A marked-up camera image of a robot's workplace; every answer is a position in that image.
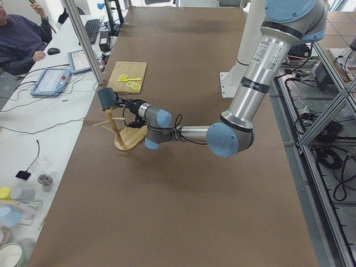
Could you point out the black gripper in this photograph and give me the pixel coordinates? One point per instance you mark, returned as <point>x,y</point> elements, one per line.
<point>133,106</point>

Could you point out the dark blue mug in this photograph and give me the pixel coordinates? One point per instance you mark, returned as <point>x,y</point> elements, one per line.
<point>105,98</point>

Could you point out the wooden mug rack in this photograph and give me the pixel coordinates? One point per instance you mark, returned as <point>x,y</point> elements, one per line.
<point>126,138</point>

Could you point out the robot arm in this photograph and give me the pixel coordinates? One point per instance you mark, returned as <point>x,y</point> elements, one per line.
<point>284,24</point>

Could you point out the small steel cup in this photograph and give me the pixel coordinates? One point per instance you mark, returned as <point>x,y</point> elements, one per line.
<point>45,181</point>

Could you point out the grey cup on rack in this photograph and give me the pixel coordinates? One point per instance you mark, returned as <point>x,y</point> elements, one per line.
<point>23,195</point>

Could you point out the yellow cup on rack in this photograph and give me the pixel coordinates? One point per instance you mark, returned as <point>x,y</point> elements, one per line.
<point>5,193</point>

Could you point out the light blue cup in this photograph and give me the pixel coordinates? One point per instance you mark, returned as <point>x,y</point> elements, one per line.
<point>10,216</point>

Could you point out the wooden cutting board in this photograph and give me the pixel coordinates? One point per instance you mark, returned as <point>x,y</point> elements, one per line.
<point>125,70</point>

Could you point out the far teach pendant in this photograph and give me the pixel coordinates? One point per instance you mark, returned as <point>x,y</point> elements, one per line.
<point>78,62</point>

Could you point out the teach pendant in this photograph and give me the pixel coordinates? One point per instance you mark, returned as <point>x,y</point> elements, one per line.
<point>78,62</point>
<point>51,82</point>

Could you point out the black power adapter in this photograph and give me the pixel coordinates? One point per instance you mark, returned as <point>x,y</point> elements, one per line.
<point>105,41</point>

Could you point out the near teach pendant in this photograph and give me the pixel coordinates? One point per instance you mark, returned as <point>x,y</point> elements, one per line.
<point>51,82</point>

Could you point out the black keyboard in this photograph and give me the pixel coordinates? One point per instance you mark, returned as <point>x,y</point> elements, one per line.
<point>92,27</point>

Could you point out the black computer mouse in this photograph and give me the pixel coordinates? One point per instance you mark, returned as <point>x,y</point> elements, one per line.
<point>53,51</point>

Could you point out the seated person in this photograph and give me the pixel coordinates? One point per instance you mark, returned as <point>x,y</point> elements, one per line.
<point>23,42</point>

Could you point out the small black pad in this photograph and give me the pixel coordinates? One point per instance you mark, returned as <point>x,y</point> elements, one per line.
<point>23,175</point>

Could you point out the green rimmed bowl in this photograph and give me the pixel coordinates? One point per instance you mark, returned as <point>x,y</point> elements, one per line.
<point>12,255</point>

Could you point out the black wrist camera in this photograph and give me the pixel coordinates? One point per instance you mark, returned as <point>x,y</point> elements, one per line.
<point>137,123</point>

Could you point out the aluminium frame post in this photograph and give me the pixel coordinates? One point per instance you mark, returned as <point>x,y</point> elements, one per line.
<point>79,28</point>

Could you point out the white camera pillar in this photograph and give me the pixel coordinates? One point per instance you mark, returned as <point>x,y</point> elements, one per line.
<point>229,81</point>

